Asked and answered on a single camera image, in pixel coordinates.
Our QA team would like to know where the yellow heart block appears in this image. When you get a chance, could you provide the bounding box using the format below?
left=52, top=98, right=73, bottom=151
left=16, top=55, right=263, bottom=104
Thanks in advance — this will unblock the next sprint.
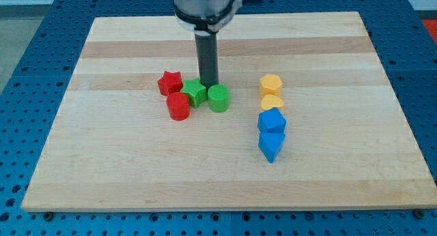
left=260, top=94, right=284, bottom=111

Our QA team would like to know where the green star block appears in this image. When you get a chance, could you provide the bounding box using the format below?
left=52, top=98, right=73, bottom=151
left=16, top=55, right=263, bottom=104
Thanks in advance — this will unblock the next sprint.
left=180, top=78, right=208, bottom=108

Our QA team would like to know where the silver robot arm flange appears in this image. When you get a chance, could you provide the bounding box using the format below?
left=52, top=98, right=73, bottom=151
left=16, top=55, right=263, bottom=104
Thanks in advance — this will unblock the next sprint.
left=173, top=0, right=243, bottom=36

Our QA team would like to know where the red star block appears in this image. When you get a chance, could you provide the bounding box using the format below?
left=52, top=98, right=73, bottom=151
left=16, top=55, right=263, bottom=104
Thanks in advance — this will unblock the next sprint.
left=157, top=71, right=183, bottom=96

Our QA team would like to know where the wooden board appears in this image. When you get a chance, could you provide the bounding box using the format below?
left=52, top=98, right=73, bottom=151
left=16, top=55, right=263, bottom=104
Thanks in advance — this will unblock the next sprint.
left=22, top=12, right=436, bottom=212

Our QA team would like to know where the yellow pentagon block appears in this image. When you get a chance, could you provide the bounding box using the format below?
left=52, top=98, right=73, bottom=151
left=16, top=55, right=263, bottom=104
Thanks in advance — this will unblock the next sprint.
left=259, top=74, right=283, bottom=98

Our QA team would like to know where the blue cube block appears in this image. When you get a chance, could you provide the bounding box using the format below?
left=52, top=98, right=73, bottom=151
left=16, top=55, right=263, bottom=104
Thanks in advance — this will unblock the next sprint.
left=257, top=107, right=287, bottom=133

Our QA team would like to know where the blue triangle block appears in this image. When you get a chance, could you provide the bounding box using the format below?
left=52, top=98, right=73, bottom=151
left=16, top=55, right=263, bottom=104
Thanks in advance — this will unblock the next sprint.
left=258, top=132, right=286, bottom=163

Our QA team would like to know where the green cylinder block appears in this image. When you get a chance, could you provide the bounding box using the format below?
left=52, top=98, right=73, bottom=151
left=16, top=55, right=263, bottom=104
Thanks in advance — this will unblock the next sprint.
left=208, top=85, right=229, bottom=113

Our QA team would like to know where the red cylinder block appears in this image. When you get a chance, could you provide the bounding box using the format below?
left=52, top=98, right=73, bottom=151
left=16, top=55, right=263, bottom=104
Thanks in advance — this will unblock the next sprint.
left=166, top=92, right=191, bottom=121

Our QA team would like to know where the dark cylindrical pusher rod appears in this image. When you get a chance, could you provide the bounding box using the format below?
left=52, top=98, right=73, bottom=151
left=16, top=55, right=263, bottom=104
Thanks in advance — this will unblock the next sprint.
left=195, top=33, right=219, bottom=89

